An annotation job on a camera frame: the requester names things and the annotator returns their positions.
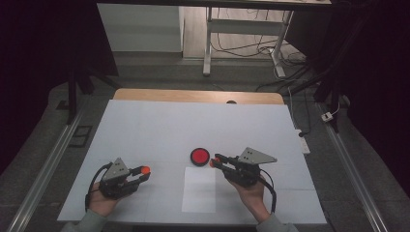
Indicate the black metal stand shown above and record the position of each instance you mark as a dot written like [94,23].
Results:
[333,93]
[72,96]

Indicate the white power strip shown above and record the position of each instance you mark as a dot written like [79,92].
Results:
[303,143]

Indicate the white cabinet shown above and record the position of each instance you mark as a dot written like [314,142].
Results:
[138,29]

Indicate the person's right hand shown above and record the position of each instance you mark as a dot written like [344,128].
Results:
[253,199]

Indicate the black round table grommet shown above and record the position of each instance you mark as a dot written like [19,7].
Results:
[231,102]

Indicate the small white adapter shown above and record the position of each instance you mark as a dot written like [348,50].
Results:
[327,116]

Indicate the aluminium floor rail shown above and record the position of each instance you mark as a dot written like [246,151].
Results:
[351,174]
[45,170]

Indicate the orange stamp cap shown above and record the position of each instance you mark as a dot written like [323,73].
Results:
[146,169]

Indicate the person's left hand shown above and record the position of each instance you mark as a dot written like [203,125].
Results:
[101,204]

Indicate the white table cover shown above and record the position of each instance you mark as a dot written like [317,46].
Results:
[161,129]

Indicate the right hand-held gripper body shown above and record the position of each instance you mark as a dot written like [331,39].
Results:
[245,172]

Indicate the white paper sheet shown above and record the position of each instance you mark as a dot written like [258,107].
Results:
[199,193]

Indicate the white-legged desk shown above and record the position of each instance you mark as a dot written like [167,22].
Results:
[241,27]

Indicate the round red ink pad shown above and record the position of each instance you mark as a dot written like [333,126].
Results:
[199,157]

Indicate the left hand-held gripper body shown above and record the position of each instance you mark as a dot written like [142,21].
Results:
[112,183]

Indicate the black floor socket plate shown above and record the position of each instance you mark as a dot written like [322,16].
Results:
[80,136]

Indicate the dark curtain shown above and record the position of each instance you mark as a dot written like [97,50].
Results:
[377,80]
[35,64]

